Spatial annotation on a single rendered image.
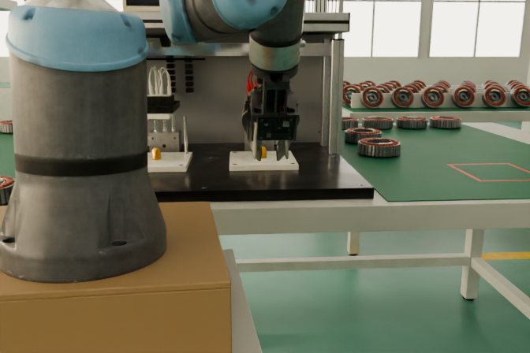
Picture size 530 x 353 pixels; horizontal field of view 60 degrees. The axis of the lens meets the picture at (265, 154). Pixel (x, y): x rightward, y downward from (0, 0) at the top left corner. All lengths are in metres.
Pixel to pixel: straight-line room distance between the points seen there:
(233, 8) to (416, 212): 0.57
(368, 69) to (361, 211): 6.93
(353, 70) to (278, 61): 7.03
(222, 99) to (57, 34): 0.92
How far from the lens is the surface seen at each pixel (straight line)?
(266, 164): 1.00
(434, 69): 8.12
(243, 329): 0.49
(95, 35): 0.41
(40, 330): 0.43
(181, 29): 0.58
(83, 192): 0.41
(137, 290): 0.40
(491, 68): 8.55
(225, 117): 1.30
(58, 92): 0.41
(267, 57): 0.66
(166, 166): 1.00
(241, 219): 0.83
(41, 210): 0.42
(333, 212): 0.84
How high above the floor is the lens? 1.01
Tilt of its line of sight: 12 degrees down
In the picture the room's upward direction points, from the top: straight up
